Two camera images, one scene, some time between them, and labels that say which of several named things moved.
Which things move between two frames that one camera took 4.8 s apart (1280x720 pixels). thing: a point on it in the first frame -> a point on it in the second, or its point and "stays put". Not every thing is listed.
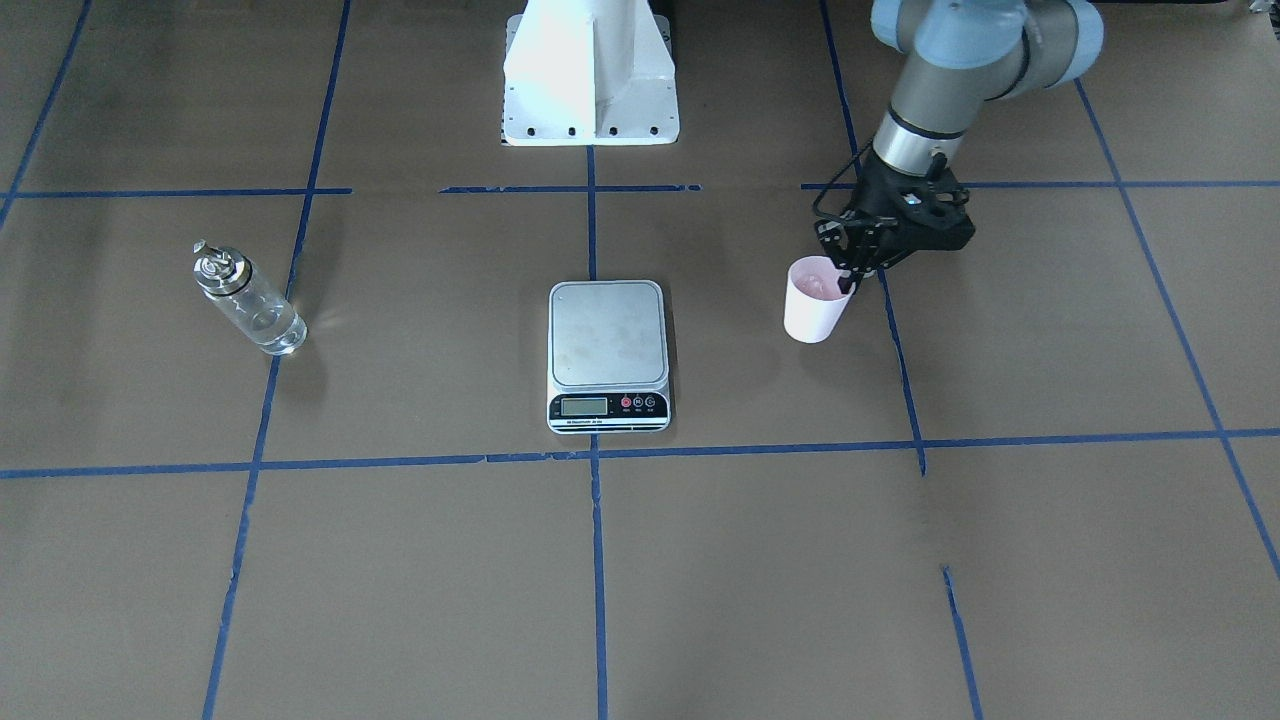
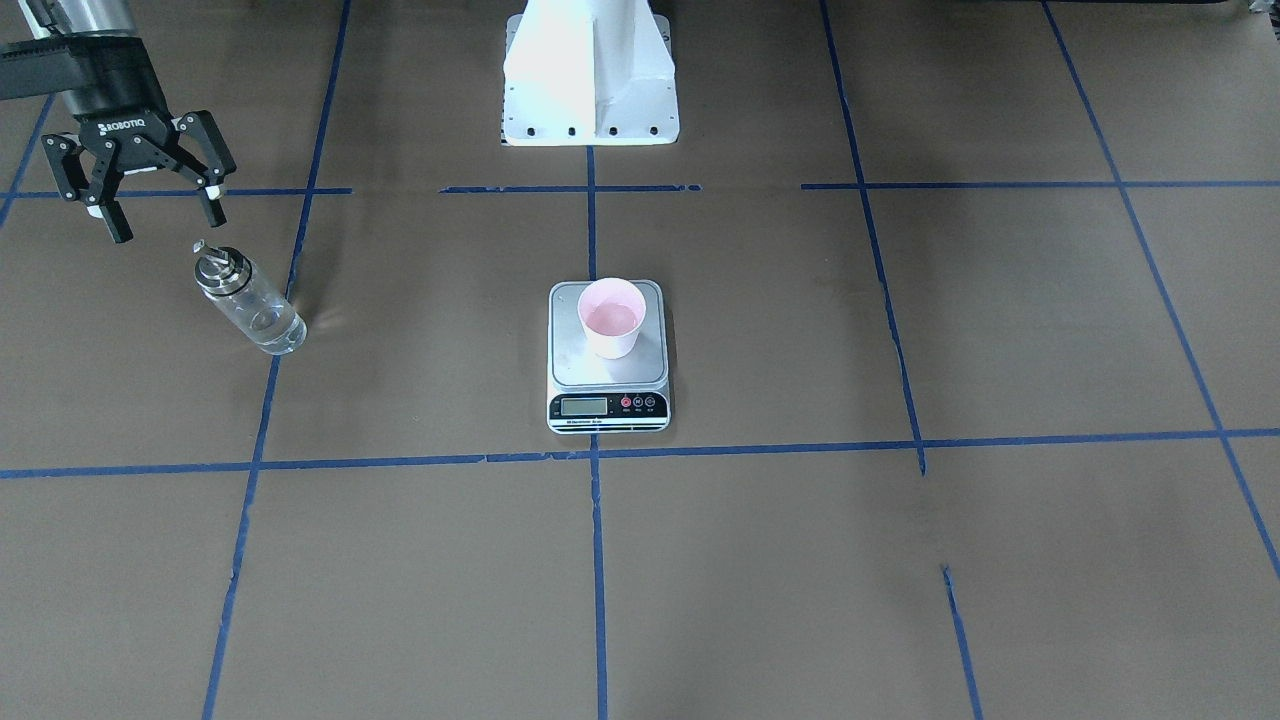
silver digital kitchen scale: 606,363 stays put
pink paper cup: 812,303 -> 612,311
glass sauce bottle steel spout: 230,279 stays put
